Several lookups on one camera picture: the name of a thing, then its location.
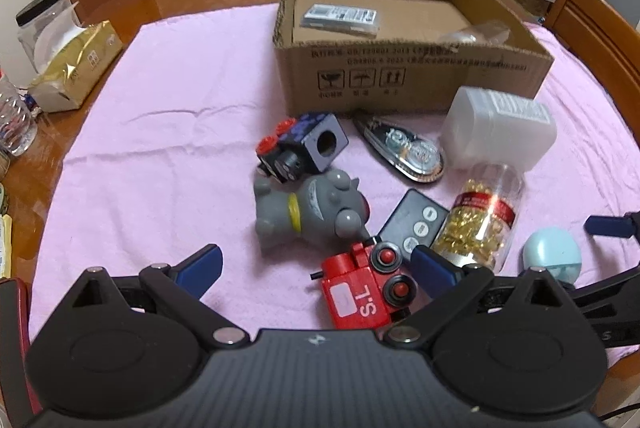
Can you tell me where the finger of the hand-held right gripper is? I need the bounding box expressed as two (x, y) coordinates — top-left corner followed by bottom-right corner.
(585, 210), (640, 239)
(571, 265), (640, 349)

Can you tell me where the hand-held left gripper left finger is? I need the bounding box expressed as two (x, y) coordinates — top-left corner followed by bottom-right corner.
(71, 244), (250, 350)

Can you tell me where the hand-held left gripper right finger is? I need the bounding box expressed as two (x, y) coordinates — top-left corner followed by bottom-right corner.
(383, 245), (567, 352)

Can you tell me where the black digital timer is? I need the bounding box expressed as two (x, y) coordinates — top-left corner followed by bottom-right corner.
(376, 188), (450, 265)

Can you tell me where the light blue egg-shaped case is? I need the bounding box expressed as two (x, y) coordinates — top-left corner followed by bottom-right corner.
(522, 229), (582, 284)

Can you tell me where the jar of gold capsules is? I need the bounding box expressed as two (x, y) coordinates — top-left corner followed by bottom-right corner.
(431, 162), (526, 270)

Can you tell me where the red toy train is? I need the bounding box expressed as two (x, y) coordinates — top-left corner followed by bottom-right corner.
(311, 241), (420, 328)

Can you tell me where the grey cat toy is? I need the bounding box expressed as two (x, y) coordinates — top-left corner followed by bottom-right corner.
(252, 168), (372, 251)

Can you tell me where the clear correction tape dispenser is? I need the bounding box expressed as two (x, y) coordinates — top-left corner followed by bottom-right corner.
(352, 115), (446, 184)

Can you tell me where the translucent plastic container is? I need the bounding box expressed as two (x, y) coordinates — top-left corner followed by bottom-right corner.
(439, 86), (558, 173)

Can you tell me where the blue black toy train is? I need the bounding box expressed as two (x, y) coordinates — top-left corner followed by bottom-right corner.
(256, 112), (350, 184)

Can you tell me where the brown cardboard box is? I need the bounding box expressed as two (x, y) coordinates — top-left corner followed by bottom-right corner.
(272, 0), (555, 116)

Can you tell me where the pink cloth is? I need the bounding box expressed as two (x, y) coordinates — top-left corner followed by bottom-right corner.
(27, 2), (640, 345)

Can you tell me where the wooden chair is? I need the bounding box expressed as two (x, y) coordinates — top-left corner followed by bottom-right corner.
(542, 0), (640, 109)

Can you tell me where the clear plastic cup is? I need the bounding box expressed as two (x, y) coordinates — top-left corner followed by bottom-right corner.
(439, 21), (512, 45)

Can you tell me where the gold foil bag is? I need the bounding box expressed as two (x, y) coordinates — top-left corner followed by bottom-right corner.
(27, 20), (124, 113)

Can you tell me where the clear water bottle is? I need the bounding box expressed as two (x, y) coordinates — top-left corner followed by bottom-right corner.
(0, 72), (39, 157)

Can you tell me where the grey flat packet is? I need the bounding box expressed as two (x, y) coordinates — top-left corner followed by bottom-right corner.
(300, 3), (380, 34)

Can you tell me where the clear jar with black lid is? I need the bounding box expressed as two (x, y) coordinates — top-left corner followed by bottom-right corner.
(15, 0), (82, 74)

